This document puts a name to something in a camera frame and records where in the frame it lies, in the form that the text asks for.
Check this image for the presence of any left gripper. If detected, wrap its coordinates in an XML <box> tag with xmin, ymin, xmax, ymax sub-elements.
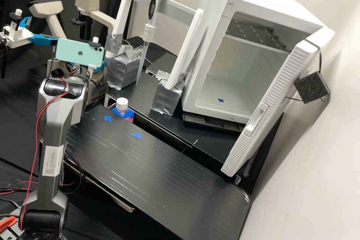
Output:
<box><xmin>3</xmin><ymin>16</ymin><xmax>68</xmax><ymax>48</ymax></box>

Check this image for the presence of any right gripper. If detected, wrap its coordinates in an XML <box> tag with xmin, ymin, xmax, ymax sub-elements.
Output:
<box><xmin>70</xmin><ymin>50</ymin><xmax>110</xmax><ymax>80</ymax></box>

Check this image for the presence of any small bottle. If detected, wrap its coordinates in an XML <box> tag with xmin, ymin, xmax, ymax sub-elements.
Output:
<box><xmin>115</xmin><ymin>97</ymin><xmax>135</xmax><ymax>124</ymax></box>

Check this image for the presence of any blue bottle holder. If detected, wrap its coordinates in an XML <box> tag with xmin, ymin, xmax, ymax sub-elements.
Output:
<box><xmin>111</xmin><ymin>107</ymin><xmax>134</xmax><ymax>120</ymax></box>

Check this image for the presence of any black platform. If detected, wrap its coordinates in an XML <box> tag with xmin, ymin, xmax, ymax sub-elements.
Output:
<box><xmin>145</xmin><ymin>52</ymin><xmax>181</xmax><ymax>80</ymax></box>
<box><xmin>104</xmin><ymin>68</ymin><xmax>249</xmax><ymax>174</ymax></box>
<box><xmin>63</xmin><ymin>104</ymin><xmax>252</xmax><ymax>240</ymax></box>

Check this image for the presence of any pipette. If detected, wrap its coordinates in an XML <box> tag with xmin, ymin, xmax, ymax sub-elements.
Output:
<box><xmin>135</xmin><ymin>0</ymin><xmax>167</xmax><ymax>85</ymax></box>

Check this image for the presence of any white pipette stand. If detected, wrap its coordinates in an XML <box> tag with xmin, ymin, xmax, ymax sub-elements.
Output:
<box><xmin>104</xmin><ymin>0</ymin><xmax>205</xmax><ymax>117</ymax></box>

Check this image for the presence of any white incubator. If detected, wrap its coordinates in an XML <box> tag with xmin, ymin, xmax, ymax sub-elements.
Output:
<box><xmin>180</xmin><ymin>0</ymin><xmax>324</xmax><ymax>126</ymax></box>

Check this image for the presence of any incubator door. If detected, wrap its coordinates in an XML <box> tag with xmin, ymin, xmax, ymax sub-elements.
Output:
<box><xmin>220</xmin><ymin>27</ymin><xmax>337</xmax><ymax>178</ymax></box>

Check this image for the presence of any right wrist camera phone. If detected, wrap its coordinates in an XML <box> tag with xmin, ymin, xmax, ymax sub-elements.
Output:
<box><xmin>54</xmin><ymin>36</ymin><xmax>107</xmax><ymax>74</ymax></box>

